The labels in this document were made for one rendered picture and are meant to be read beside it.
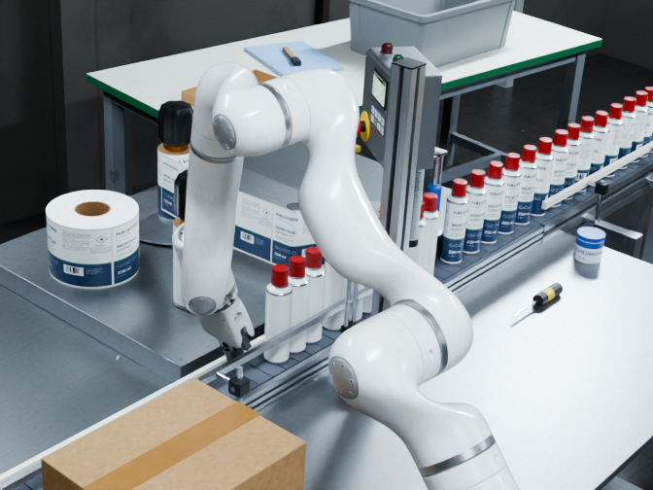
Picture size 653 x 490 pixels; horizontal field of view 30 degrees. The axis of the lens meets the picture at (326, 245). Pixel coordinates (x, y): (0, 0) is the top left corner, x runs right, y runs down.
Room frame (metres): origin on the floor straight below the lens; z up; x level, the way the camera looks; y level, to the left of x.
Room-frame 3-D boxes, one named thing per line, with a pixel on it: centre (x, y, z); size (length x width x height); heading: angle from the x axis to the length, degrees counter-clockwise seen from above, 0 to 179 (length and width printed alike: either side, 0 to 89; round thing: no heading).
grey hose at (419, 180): (2.23, -0.17, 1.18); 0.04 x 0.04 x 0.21
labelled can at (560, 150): (2.90, -0.58, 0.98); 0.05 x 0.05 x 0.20
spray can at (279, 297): (2.07, 0.09, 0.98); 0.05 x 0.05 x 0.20
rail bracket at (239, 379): (1.87, 0.16, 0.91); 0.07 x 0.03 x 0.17; 51
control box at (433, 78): (2.20, -0.12, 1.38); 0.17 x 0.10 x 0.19; 16
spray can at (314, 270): (2.16, 0.02, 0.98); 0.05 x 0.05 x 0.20
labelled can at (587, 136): (3.01, -0.66, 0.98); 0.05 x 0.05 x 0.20
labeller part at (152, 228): (2.68, 0.37, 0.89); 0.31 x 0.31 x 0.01
